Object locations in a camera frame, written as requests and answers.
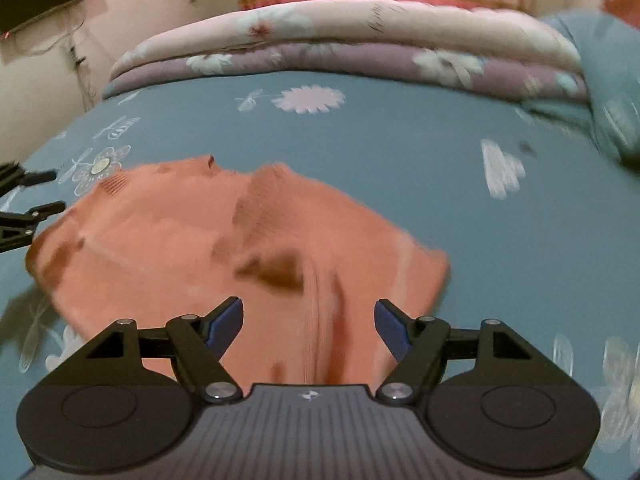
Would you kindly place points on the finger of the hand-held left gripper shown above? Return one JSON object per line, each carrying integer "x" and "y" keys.
{"x": 42, "y": 211}
{"x": 35, "y": 178}

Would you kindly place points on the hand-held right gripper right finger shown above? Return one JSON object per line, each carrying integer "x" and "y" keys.
{"x": 392, "y": 331}

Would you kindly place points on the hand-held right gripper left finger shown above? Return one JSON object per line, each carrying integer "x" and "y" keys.
{"x": 227, "y": 326}

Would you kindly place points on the orange knit sweater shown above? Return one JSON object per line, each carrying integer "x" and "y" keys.
{"x": 175, "y": 240}

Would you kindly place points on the blue floral bed sheet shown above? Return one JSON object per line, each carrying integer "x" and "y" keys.
{"x": 400, "y": 160}

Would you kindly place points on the folded pink floral quilt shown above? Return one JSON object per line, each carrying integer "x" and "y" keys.
{"x": 350, "y": 30}

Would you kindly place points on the blue printed pillow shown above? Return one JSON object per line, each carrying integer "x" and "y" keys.
{"x": 600, "y": 70}

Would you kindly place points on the wooden headboard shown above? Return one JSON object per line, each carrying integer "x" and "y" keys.
{"x": 624, "y": 0}

